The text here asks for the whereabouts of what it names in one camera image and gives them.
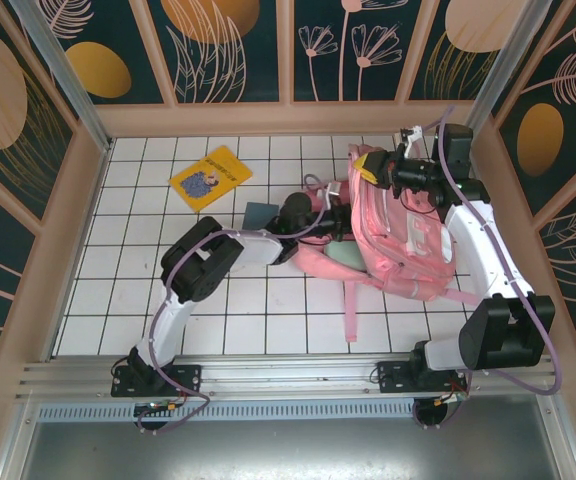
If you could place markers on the small dark blue booklet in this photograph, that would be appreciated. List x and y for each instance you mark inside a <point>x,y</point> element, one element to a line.
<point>258,215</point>

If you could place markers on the pink backpack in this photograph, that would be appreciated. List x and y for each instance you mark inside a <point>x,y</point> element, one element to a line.
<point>398,240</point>

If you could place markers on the yellow book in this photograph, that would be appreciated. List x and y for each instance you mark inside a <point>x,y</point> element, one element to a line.
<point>208,177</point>

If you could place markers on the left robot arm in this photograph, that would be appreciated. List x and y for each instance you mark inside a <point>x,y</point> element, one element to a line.
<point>255,247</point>

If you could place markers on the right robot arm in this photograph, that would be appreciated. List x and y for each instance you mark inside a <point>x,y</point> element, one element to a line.
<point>488,260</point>

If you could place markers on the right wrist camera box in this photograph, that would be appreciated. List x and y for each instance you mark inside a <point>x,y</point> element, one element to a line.
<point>413,135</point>

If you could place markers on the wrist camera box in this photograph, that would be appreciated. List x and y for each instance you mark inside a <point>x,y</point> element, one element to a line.
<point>413,135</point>
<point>334,189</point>

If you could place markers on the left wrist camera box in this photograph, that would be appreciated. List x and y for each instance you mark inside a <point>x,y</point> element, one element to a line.
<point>334,189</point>

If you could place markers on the aluminium corner post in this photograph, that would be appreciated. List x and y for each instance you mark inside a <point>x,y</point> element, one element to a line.
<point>498,75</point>
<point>65,75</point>

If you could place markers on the aluminium mounting rail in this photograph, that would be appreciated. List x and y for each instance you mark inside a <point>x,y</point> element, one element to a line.
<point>288,375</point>

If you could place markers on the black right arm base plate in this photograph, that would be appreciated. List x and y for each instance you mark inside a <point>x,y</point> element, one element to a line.
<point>393,380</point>

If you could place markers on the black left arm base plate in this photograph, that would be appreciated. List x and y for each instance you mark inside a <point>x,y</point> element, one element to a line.
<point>188,376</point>

